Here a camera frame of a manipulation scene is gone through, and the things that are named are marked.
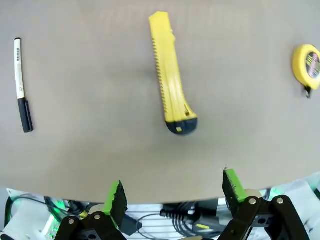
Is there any yellow utility knife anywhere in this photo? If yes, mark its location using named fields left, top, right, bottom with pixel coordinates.
left=148, top=11, right=199, bottom=136

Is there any yellow tape measure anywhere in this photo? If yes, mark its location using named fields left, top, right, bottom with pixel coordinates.
left=291, top=43, right=320, bottom=100

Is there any black cable bundle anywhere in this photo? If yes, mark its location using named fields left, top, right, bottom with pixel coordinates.
left=159, top=201, right=226, bottom=238

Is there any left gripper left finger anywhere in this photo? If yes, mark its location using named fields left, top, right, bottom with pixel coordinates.
left=53, top=179, right=129, bottom=240

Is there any white equipment housing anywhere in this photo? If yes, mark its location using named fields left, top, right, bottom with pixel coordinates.
left=1, top=197, right=60, bottom=238
left=259, top=172, right=320, bottom=240

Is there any white pen with black cap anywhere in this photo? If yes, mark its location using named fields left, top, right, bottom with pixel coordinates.
left=13, top=37, right=35, bottom=134

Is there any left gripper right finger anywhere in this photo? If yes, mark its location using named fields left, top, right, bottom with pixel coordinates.
left=221, top=166, right=311, bottom=240

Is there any black plug box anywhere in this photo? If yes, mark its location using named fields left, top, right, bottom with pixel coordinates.
left=121, top=214, right=142, bottom=236

